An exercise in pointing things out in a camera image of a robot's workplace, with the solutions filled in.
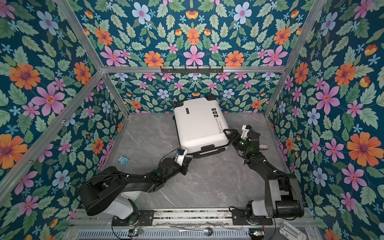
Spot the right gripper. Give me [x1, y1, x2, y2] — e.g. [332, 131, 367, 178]
[223, 129, 250, 155]

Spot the black suitcase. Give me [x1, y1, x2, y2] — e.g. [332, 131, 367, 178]
[174, 95, 230, 158]

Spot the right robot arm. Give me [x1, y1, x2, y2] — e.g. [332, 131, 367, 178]
[224, 125, 305, 224]

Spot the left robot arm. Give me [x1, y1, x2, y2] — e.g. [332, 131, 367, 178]
[76, 148, 193, 216]

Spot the small grey white object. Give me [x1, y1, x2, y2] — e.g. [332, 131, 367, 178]
[259, 144, 268, 151]

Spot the white square clock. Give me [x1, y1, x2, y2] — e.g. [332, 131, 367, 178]
[124, 191, 142, 201]

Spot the small blue patterned box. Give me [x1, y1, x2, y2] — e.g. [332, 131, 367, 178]
[118, 156, 130, 166]

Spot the metal spoon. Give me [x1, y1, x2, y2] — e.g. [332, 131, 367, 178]
[179, 227, 213, 237]

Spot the white plastic tray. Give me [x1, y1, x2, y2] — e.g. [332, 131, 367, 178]
[279, 221, 307, 240]

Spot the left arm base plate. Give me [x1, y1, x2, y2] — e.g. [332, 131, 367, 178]
[112, 210, 155, 227]

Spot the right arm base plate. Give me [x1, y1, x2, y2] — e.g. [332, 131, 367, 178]
[229, 207, 274, 226]

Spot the aluminium frame rail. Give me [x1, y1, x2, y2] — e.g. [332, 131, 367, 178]
[102, 66, 287, 74]

